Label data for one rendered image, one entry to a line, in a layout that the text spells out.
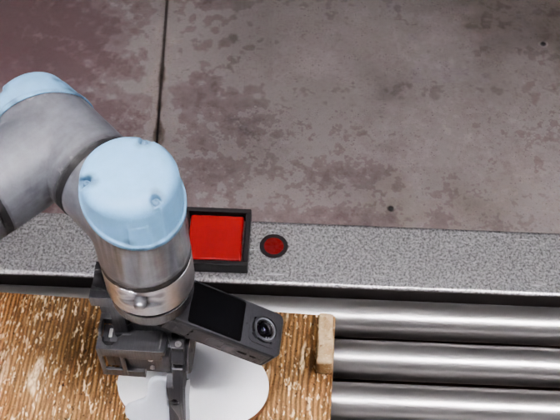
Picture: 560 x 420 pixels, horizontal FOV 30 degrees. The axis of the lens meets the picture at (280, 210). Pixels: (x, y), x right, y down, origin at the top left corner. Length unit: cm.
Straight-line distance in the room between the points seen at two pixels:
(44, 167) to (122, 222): 10
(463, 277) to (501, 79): 149
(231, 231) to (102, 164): 42
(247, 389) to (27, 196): 34
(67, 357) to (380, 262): 36
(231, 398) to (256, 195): 133
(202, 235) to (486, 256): 32
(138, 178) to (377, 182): 165
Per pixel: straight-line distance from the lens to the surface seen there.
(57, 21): 275
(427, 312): 114
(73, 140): 82
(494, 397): 111
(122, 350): 93
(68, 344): 111
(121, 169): 77
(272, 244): 118
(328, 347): 106
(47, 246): 120
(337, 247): 118
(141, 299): 84
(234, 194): 234
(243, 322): 93
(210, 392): 106
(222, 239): 116
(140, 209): 75
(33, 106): 85
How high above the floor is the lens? 190
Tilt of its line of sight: 55 degrees down
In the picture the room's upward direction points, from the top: 1 degrees clockwise
